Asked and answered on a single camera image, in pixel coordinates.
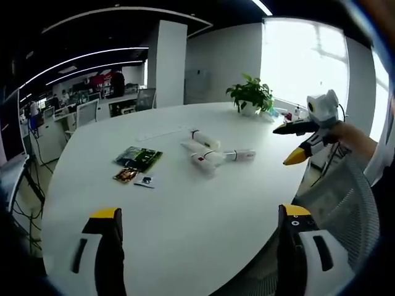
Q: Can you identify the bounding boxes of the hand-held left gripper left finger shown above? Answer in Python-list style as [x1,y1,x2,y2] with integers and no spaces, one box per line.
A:
[58,208,127,296]

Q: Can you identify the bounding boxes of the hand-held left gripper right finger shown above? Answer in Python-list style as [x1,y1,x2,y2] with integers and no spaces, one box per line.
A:
[277,203,356,296]

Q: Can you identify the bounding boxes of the slim white skincare bottle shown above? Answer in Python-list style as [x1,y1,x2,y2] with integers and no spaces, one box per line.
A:
[223,148,257,162]

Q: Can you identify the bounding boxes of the white skincare bottle black band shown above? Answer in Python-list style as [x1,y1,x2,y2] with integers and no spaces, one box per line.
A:
[189,128,222,150]

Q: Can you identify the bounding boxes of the white skincare bottle red label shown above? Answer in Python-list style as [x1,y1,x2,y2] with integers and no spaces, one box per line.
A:
[189,152,218,179]

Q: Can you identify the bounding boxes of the person's right hand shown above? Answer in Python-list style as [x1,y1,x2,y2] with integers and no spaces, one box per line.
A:
[331,121,359,146]

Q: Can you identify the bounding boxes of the potted green plant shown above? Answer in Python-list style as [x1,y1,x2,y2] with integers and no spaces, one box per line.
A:
[225,73,275,117]

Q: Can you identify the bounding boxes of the grey mesh chair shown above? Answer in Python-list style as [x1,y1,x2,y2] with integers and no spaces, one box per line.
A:
[291,154,381,278]

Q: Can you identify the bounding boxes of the orange brown packet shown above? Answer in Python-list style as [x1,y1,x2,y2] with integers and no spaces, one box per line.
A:
[112,166,139,184]

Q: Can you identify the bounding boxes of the person's own clothing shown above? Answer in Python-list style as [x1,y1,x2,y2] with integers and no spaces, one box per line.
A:
[363,123,395,266]

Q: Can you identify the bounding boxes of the small white black packet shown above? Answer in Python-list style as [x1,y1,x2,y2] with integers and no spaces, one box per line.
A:
[133,175,156,189]

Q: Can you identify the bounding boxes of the green packet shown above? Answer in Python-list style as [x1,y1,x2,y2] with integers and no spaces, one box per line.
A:
[115,146,164,173]

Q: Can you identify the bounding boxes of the white office chair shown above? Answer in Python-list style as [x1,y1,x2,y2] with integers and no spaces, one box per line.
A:
[64,98,100,143]

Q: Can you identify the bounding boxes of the black screen panel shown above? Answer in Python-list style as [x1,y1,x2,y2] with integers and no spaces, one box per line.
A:
[0,89,26,163]

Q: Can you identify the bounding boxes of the grey office chair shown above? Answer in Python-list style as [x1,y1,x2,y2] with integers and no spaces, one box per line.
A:
[135,88,157,112]

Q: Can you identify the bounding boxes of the ceiling light strip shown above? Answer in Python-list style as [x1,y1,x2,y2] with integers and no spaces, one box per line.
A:
[19,47,149,91]

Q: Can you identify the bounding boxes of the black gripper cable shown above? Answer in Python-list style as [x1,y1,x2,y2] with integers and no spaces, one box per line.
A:
[309,103,349,188]

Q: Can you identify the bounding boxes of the black floor cables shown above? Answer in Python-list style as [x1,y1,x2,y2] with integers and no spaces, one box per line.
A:
[12,123,55,257]

